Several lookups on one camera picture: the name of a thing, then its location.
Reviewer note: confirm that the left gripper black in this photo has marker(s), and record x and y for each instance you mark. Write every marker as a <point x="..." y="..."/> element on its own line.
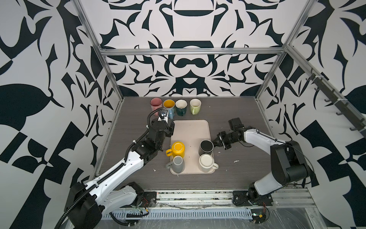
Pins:
<point x="169" y="129"/>

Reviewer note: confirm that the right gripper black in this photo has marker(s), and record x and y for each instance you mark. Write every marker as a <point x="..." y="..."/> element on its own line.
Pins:
<point x="221" y="143"/>

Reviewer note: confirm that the black mug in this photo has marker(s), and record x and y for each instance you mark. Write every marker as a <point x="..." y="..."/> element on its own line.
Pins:
<point x="206" y="147"/>

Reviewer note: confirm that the yellow mug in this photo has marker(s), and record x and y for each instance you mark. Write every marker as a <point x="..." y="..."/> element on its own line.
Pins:
<point x="177" y="149"/>

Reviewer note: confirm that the pink floral mug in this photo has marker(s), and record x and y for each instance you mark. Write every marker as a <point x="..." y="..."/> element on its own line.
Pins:
<point x="156" y="103"/>

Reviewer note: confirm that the light blue mug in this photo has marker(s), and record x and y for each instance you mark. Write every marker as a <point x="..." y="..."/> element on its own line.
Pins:
<point x="169" y="104"/>

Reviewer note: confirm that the dark green mug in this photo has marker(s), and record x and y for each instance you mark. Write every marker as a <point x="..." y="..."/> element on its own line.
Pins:
<point x="181" y="107"/>

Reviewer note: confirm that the light green mug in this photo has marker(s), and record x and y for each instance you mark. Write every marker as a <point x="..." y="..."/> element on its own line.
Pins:
<point x="195" y="106"/>

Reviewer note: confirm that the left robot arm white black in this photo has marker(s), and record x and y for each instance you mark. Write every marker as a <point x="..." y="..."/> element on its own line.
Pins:
<point x="87" y="203"/>

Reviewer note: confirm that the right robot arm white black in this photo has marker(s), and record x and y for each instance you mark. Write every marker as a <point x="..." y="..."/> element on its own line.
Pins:
<point x="288" y="163"/>

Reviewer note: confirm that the white mug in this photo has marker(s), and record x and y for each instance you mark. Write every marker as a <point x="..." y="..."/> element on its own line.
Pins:
<point x="207" y="163"/>

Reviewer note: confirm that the grey mug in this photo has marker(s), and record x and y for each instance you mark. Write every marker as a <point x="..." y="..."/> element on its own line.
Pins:
<point x="177" y="165"/>

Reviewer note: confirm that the beige serving tray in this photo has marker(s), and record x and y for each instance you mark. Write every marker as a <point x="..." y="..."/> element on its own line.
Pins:
<point x="191" y="133"/>

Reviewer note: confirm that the green light controller board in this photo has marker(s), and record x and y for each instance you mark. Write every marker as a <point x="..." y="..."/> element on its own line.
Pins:
<point x="260" y="216"/>

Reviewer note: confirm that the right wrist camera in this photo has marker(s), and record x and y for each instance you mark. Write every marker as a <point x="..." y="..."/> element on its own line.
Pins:
<point x="235" y="124"/>

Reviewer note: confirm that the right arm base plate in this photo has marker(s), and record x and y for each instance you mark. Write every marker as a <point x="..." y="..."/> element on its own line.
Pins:
<point x="251" y="198"/>

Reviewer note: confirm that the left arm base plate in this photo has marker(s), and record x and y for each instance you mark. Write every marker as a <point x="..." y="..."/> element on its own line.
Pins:
<point x="149" y="199"/>

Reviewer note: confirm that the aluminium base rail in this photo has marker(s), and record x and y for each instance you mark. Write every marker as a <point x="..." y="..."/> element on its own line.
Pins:
<point x="291" y="197"/>

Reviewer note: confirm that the white cable duct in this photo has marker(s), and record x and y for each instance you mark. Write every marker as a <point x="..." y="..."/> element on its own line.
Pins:
<point x="245" y="214"/>

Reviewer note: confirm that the wall hook rail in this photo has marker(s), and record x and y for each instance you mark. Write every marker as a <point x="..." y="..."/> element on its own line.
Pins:
<point x="352" y="106"/>

